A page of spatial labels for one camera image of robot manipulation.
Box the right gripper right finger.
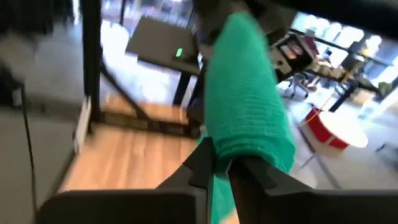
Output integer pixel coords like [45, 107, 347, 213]
[228, 154, 398, 224]

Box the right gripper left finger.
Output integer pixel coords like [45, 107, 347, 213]
[35, 136, 216, 224]

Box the green elastic bandage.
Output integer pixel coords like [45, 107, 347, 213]
[203, 12, 296, 224]

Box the grey office chair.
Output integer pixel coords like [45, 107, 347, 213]
[281, 73, 312, 100]

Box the cluttered wooden table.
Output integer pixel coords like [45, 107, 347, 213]
[289, 27, 398, 103]

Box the large window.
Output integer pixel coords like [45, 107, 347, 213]
[290, 12, 398, 91]

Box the white floor lamp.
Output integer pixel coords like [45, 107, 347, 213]
[298, 107, 370, 170]

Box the dark grey desk panel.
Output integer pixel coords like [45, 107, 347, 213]
[125, 16, 203, 106]

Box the yellow cable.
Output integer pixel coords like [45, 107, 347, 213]
[297, 70, 357, 128]

